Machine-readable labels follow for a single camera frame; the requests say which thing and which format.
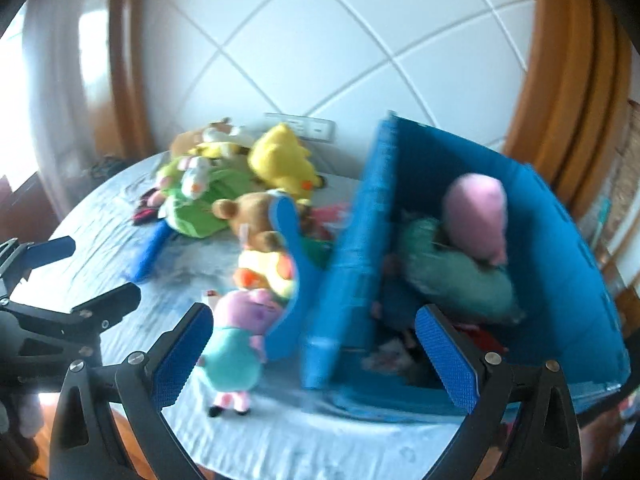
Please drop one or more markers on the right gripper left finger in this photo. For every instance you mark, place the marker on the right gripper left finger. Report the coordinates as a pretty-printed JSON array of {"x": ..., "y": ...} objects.
[{"x": 85, "y": 442}]

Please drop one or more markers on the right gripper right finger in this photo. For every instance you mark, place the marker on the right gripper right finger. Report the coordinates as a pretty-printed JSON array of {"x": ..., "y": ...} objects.
[{"x": 544, "y": 440}]

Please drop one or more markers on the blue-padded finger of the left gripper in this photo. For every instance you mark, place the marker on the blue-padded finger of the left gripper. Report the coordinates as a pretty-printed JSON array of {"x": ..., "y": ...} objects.
[{"x": 41, "y": 254}]

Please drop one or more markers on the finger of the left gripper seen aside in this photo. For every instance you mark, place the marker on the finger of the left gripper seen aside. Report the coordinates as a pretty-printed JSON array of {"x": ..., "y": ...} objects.
[{"x": 108, "y": 309}]

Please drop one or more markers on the pink and white round plush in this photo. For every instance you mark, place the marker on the pink and white round plush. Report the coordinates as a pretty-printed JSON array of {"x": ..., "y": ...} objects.
[{"x": 474, "y": 217}]

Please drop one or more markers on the pig plush red dress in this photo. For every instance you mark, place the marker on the pig plush red dress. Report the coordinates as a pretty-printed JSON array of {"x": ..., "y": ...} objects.
[{"x": 481, "y": 338}]

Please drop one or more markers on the dark red printed pouch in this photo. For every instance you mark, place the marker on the dark red printed pouch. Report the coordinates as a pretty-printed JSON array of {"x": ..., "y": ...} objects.
[{"x": 148, "y": 207}]

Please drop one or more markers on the green frog plush pouch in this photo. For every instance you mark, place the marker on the green frog plush pouch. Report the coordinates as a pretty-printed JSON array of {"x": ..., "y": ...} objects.
[{"x": 195, "y": 218}]

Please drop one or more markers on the pig plush teal shirt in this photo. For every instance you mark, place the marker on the pig plush teal shirt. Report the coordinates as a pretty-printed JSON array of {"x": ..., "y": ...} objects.
[{"x": 235, "y": 354}]

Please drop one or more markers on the pink pig green clover shirt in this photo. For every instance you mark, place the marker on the pink pig green clover shirt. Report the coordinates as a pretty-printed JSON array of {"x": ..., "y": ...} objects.
[{"x": 168, "y": 177}]

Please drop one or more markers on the small white bird plush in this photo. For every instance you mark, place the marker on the small white bird plush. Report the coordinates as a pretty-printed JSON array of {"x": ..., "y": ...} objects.
[{"x": 195, "y": 172}]

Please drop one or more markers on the brown bear on yellow duck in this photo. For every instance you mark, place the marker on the brown bear on yellow duck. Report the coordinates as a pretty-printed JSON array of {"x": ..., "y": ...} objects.
[{"x": 263, "y": 262}]

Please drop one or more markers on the brown capybara plush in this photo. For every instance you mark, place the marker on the brown capybara plush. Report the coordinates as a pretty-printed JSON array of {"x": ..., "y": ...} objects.
[{"x": 191, "y": 138}]

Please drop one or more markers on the yellow banana dog plush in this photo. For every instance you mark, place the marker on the yellow banana dog plush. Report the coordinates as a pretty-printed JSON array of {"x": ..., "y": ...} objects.
[{"x": 225, "y": 143}]

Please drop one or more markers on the blue crate lid flap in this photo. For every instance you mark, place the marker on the blue crate lid flap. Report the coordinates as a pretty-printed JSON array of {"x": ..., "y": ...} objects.
[{"x": 284, "y": 337}]

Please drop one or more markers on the blue plastic storage crate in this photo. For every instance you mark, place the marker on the blue plastic storage crate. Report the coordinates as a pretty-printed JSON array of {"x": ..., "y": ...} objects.
[{"x": 441, "y": 220}]

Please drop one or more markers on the yellow pikachu plush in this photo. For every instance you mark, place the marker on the yellow pikachu plush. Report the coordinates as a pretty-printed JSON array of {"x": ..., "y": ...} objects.
[{"x": 281, "y": 161}]

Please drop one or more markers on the white wall socket panel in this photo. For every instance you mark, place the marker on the white wall socket panel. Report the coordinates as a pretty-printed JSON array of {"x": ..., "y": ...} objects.
[{"x": 308, "y": 128}]

